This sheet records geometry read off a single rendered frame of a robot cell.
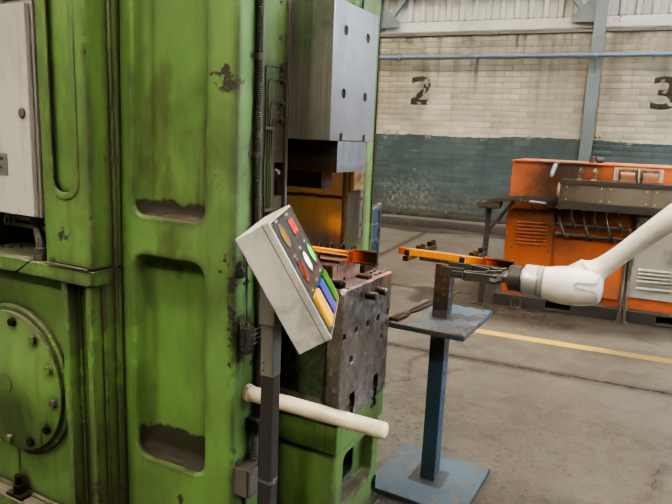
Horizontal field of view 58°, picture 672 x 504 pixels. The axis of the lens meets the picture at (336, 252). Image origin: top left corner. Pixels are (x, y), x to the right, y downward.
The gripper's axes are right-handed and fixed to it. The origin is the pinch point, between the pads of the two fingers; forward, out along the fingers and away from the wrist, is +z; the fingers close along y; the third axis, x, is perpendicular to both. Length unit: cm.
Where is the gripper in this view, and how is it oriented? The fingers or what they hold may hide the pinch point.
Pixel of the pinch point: (453, 269)
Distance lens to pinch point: 185.7
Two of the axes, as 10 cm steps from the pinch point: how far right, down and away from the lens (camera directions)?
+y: 4.7, -1.5, 8.7
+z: -8.8, -1.2, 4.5
